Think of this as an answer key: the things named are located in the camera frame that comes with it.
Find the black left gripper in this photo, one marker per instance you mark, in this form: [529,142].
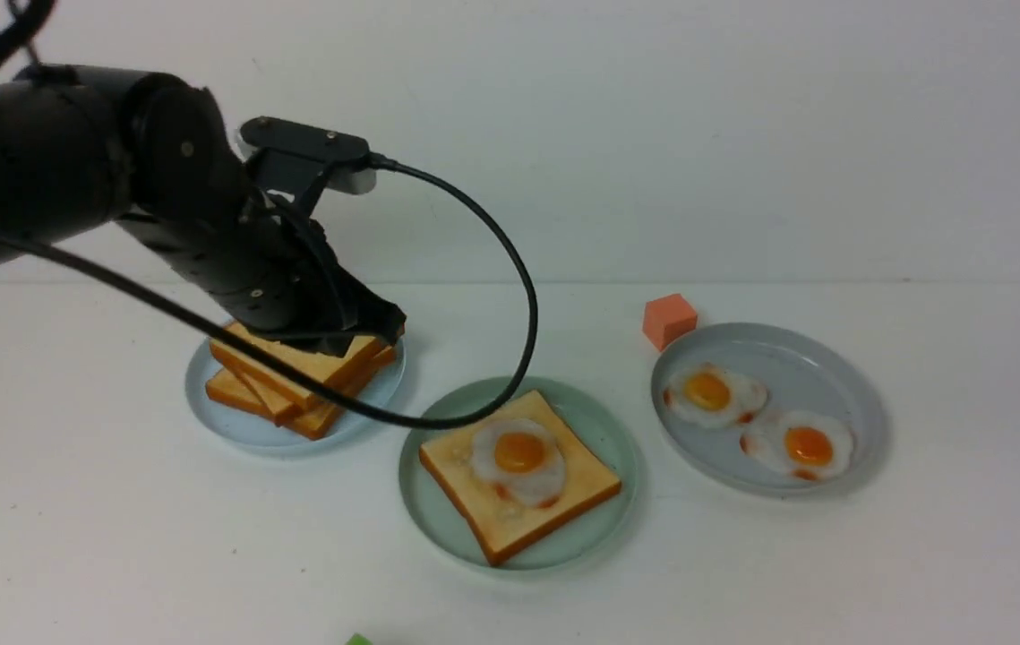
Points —
[272,271]

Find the fried egg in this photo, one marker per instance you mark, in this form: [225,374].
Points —
[800,444]
[712,397]
[520,460]

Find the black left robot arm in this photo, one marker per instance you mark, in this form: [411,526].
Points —
[81,147]

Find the light blue bread plate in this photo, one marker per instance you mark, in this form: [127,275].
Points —
[370,371]

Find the mint green centre plate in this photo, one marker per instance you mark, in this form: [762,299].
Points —
[589,538]

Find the green cube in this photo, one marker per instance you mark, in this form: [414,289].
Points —
[358,639]

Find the orange cube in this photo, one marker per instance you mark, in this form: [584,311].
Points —
[666,319]

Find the grey egg plate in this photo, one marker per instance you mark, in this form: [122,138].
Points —
[799,373]

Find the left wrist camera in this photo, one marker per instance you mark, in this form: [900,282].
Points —
[303,161]

